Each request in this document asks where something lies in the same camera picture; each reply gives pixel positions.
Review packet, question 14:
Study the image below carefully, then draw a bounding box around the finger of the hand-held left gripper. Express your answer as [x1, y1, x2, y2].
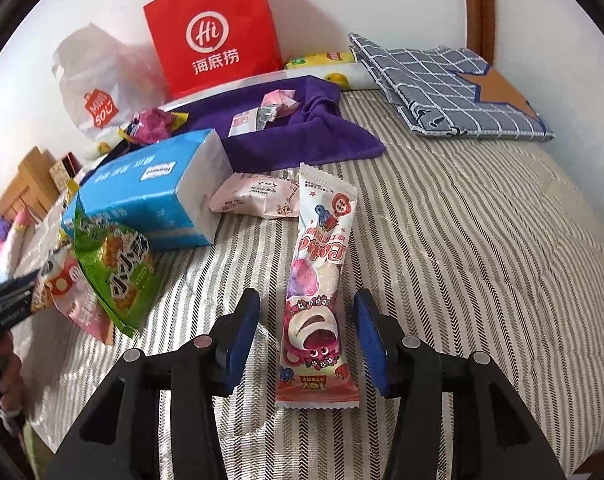
[0, 269, 50, 306]

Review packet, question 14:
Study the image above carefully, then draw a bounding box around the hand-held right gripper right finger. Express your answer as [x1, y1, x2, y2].
[353, 289, 567, 480]

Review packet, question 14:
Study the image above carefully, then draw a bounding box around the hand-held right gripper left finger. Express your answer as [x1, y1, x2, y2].
[47, 287, 261, 480]

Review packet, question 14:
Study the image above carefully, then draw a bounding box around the panda print snack packet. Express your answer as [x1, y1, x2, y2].
[32, 247, 115, 346]

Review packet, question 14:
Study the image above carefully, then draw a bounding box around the long pink bear snack packet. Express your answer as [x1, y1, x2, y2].
[276, 162, 360, 409]

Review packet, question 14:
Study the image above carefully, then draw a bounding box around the green snack packet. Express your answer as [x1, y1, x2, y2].
[73, 207, 155, 338]

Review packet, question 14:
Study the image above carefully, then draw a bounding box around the yellow triangular snack packet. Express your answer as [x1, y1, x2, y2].
[57, 176, 82, 206]

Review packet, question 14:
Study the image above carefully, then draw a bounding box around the pink square snack packet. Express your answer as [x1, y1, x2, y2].
[208, 171, 303, 219]

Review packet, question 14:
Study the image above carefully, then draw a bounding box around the purple snack packet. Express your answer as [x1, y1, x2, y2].
[119, 108, 190, 146]

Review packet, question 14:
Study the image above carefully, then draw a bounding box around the white pink snack packet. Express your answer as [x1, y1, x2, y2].
[228, 106, 277, 137]

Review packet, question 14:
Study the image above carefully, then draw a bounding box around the pink white wrapper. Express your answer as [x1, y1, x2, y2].
[261, 88, 300, 117]

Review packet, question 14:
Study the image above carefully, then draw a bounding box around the person's left hand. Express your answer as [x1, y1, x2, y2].
[0, 332, 30, 433]

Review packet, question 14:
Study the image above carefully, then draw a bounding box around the printed pillow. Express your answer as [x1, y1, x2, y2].
[0, 210, 38, 291]

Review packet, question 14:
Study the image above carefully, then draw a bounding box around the wooden headboard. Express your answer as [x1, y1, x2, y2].
[0, 146, 58, 218]

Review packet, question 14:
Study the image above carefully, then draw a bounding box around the green blanket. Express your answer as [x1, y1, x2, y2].
[19, 420, 58, 480]

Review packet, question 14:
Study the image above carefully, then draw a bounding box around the striped mattress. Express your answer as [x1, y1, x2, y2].
[12, 87, 604, 480]

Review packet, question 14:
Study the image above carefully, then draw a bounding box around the blue tissue pack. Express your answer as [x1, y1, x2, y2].
[61, 129, 235, 253]

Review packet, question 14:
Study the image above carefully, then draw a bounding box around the purple towel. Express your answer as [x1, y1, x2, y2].
[159, 75, 387, 173]

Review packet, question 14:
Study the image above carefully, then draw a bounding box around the white plastic shopping bag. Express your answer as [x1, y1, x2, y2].
[52, 22, 170, 141]

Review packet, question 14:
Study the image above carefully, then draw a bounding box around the blue checked folded cloth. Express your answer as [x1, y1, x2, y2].
[348, 31, 556, 142]

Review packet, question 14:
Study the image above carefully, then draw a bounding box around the red paper bag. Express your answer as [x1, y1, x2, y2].
[143, 0, 283, 98]

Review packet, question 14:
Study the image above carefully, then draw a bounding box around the brown wooden door frame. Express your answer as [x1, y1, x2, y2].
[462, 0, 496, 61]

